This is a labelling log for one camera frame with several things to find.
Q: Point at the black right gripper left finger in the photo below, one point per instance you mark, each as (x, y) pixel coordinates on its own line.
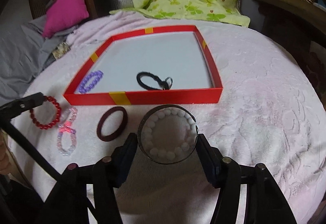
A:
(113, 170)

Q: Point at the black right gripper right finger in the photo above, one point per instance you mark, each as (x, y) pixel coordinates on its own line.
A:
(219, 171)

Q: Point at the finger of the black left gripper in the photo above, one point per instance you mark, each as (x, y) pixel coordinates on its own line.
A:
(16, 107)

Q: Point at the dark maroon hair band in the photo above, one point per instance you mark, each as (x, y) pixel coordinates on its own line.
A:
(119, 130)

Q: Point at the silver metal bangle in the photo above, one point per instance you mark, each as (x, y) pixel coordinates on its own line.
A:
(168, 134)

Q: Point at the grey bed sheet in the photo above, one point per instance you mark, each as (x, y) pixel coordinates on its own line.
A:
(25, 53)

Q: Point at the light pink fleece blanket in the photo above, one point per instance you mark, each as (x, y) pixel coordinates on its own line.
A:
(268, 112)

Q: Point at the small patterned fabric pouch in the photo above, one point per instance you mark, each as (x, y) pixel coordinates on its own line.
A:
(60, 50)

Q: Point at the red shallow tray box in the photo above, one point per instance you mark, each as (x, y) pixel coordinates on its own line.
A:
(151, 66)

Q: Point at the magenta pillow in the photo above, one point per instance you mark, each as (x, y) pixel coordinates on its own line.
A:
(64, 14)

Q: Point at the wooden shelf table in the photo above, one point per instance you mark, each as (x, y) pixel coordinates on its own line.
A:
(310, 12)

